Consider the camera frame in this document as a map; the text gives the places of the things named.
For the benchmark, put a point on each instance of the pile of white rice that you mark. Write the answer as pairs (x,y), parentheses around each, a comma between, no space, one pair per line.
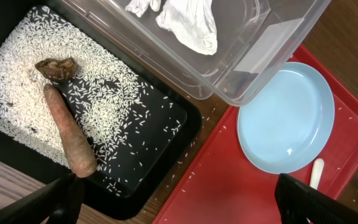
(106,97)

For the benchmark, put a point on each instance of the black waste tray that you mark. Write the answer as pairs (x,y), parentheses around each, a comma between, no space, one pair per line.
(174,122)

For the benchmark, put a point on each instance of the large light blue plate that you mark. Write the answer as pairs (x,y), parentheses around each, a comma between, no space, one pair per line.
(289,122)

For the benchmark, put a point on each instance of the orange carrot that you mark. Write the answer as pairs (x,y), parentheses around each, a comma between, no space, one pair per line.
(78,152)

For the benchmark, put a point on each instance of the white napkin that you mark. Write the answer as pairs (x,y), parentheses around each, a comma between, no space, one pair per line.
(192,22)

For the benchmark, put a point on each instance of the red serving tray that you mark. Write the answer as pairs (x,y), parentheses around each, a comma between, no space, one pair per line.
(222,186)

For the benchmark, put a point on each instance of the clear plastic waste bin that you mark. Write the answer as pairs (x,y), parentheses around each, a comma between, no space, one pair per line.
(229,48)

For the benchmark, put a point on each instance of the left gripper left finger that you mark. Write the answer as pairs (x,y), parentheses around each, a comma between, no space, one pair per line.
(58,202)

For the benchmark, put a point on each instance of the brown food scrap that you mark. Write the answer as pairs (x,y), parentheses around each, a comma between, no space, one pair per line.
(57,70)

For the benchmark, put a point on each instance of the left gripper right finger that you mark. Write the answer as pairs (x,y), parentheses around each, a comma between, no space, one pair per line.
(299,203)

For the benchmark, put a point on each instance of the white plastic spoon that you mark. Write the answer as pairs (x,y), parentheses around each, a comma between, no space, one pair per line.
(316,173)

